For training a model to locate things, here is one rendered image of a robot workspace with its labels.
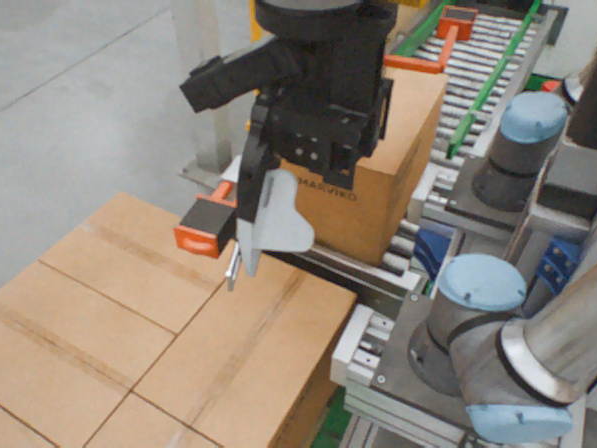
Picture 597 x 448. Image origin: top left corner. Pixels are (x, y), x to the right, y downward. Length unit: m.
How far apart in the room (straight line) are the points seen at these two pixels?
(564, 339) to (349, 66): 0.44
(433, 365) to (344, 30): 0.67
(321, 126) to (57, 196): 2.74
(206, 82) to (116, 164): 2.75
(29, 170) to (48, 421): 1.97
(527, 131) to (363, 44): 0.86
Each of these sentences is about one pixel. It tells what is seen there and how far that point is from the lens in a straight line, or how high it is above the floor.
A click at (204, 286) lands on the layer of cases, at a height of 0.54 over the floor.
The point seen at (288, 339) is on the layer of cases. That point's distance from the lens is 1.54.
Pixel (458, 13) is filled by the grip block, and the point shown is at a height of 1.28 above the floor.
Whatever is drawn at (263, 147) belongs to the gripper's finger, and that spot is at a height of 1.63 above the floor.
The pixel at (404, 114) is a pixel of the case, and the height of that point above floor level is 0.95.
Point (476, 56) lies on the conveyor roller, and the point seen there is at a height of 0.55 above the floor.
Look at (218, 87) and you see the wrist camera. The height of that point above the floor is 1.65.
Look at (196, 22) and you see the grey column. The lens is 2.45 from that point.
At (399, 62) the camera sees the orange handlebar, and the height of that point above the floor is 1.26.
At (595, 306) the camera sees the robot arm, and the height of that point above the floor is 1.40.
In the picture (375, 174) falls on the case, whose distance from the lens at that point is 1.45.
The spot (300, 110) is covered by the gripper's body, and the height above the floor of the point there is 1.66.
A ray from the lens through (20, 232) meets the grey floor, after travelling 2.90.
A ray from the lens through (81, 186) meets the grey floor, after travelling 3.05.
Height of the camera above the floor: 1.84
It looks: 45 degrees down
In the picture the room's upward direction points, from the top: straight up
